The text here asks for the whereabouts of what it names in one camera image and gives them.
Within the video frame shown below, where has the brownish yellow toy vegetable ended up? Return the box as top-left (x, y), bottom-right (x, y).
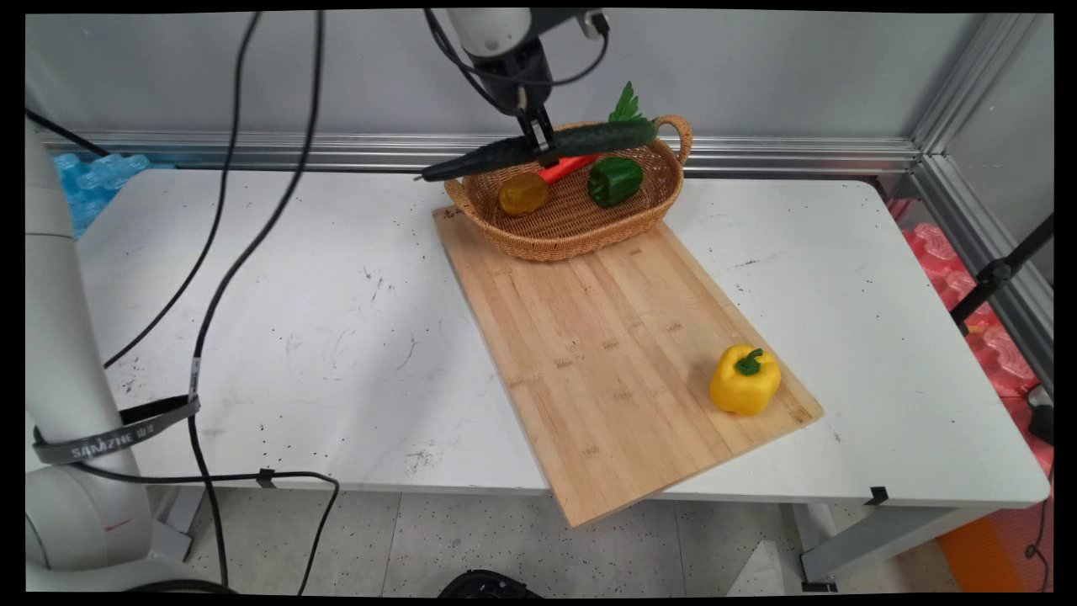
top-left (499, 172), bottom-right (551, 218)

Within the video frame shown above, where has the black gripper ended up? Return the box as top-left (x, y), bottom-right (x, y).
top-left (483, 39), bottom-right (562, 167)

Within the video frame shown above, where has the dark green cucumber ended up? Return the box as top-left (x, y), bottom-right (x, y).
top-left (411, 117), bottom-right (660, 184)

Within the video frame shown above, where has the black cable across floor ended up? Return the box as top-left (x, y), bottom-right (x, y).
top-left (76, 459), bottom-right (341, 595)

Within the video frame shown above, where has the black round floor object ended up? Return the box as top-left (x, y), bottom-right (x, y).
top-left (436, 569), bottom-right (541, 599)

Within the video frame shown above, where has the orange toy carrot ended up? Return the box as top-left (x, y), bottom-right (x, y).
top-left (538, 81), bottom-right (658, 185)

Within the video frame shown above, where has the slanted aluminium side rail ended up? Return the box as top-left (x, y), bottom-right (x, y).
top-left (910, 151), bottom-right (1054, 398)

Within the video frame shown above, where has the aluminium corner post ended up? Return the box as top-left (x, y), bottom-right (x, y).
top-left (911, 12), bottom-right (1037, 157)

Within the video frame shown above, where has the short black background cable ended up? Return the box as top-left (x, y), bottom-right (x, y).
top-left (25, 107), bottom-right (110, 158)

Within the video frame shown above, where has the horizontal aluminium frame rail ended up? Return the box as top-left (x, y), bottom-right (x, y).
top-left (38, 129), bottom-right (920, 178)

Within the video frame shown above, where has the grey SAMZHE velcro strap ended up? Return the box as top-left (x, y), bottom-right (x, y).
top-left (32, 394), bottom-right (203, 466)

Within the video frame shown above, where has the green toy bell pepper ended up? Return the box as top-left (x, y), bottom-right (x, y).
top-left (587, 156), bottom-right (645, 210)

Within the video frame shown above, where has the black plug box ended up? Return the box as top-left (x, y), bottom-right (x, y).
top-left (1027, 385), bottom-right (1054, 447)

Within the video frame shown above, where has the thin black floor cable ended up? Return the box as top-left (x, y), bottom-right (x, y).
top-left (1023, 471), bottom-right (1054, 592)

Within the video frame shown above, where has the black tripod stand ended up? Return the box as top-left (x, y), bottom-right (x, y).
top-left (949, 214), bottom-right (1054, 338)

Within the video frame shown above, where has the yellow toy bell pepper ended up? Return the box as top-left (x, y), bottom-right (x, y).
top-left (708, 343), bottom-right (783, 417)

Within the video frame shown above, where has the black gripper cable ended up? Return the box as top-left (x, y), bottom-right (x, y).
top-left (422, 9), bottom-right (610, 114)

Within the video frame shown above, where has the woven wicker basket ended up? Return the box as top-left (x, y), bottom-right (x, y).
top-left (443, 115), bottom-right (694, 263)

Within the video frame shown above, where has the thin black hanging cable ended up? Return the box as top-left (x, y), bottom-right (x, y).
top-left (103, 10), bottom-right (263, 369)

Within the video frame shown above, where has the blue foam mat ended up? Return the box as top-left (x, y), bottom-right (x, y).
top-left (52, 151), bottom-right (174, 242)

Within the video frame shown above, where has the bamboo cutting board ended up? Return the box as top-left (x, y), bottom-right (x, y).
top-left (432, 205), bottom-right (826, 529)

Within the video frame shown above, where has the grey table leg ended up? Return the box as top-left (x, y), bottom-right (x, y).
top-left (798, 503), bottom-right (1004, 593)

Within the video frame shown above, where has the thick black tagged cable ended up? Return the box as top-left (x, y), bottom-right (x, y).
top-left (187, 10), bottom-right (326, 588)

